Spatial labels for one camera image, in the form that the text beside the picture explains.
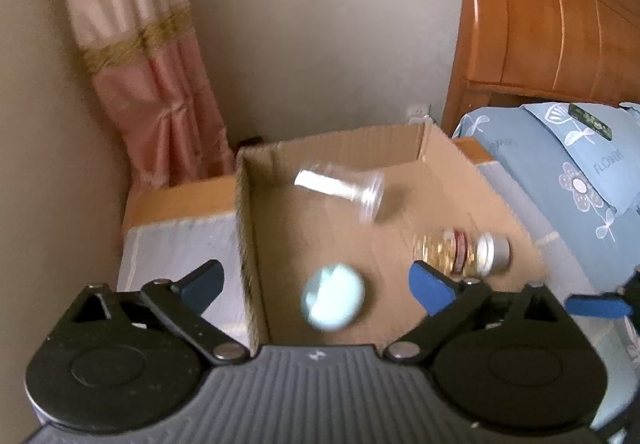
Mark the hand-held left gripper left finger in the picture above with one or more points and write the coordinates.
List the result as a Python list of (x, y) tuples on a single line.
[(202, 283)]

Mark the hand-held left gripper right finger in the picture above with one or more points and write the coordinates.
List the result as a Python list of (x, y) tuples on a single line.
[(430, 286)]

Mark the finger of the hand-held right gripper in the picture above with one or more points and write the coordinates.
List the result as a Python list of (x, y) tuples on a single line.
[(597, 306)]

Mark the cardboard box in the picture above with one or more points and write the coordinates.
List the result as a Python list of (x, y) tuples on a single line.
[(280, 244)]

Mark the mint green round case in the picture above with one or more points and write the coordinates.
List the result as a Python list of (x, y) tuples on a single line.
[(332, 296)]

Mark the gold bead jar silver cap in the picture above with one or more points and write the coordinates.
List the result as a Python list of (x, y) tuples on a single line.
[(442, 249)]

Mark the grey checked cloth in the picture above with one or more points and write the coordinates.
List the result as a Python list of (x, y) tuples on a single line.
[(175, 254)]

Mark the clear empty glass jar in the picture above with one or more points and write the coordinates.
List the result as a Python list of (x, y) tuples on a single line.
[(340, 184)]

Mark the green packet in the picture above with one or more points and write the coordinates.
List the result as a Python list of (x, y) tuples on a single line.
[(590, 122)]

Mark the pink curtain with gold band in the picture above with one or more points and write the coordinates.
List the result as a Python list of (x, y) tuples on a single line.
[(150, 89)]

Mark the wooden headboard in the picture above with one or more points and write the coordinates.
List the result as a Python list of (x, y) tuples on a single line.
[(540, 24)]

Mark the white wall socket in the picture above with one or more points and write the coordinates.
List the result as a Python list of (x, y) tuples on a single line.
[(419, 113)]

